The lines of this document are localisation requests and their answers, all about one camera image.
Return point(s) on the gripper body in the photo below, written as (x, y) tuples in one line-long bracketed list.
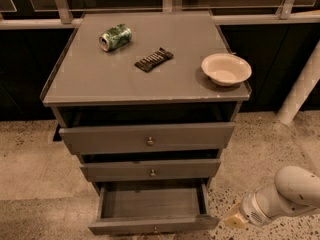
[(254, 209)]

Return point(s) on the grey bottom drawer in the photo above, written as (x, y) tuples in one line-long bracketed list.
[(159, 206)]

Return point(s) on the grey drawer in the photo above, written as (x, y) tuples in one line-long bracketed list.
[(150, 170), (147, 138), (159, 206)]

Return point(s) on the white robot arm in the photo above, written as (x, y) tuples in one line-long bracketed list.
[(294, 192)]

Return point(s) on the grey top drawer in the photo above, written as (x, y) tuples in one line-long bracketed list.
[(147, 138)]

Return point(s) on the grey middle drawer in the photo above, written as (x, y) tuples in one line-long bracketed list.
[(150, 170)]

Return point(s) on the grey drawer cabinet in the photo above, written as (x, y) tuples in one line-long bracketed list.
[(92, 87)]

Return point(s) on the white paper bowl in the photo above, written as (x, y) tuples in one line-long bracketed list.
[(226, 69)]

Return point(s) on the white diagonal pole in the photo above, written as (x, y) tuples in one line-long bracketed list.
[(303, 86)]

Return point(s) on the black snack bar wrapper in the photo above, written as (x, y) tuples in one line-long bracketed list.
[(150, 62)]

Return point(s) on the green crushed soda can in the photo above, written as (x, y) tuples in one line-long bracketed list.
[(115, 37)]

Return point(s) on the metal railing frame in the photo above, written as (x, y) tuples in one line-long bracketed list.
[(50, 14)]

